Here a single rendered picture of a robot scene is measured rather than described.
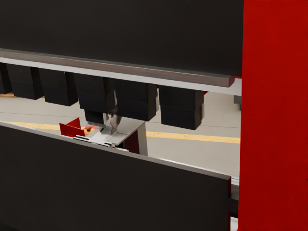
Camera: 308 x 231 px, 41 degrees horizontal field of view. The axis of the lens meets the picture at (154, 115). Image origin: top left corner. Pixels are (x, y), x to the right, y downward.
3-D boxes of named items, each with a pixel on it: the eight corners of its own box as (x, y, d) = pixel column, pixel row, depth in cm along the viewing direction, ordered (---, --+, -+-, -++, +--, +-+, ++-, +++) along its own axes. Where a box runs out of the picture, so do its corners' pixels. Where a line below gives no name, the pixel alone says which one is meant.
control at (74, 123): (105, 145, 255) (101, 118, 247) (87, 157, 244) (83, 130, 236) (82, 138, 266) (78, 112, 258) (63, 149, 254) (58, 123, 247)
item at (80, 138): (112, 148, 188) (112, 142, 187) (109, 151, 186) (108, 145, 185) (78, 140, 198) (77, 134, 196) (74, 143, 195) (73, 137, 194)
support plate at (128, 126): (147, 121, 207) (146, 119, 206) (118, 145, 186) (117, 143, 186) (117, 115, 215) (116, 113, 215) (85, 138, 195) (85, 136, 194)
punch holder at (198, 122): (204, 121, 162) (204, 81, 155) (195, 130, 155) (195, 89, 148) (170, 115, 169) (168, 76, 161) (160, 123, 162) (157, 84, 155)
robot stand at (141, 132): (129, 186, 329) (118, 95, 295) (151, 188, 324) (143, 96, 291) (121, 200, 313) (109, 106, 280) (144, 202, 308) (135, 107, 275)
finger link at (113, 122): (106, 132, 190) (107, 112, 192) (112, 134, 195) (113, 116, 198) (112, 131, 189) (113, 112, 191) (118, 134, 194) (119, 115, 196)
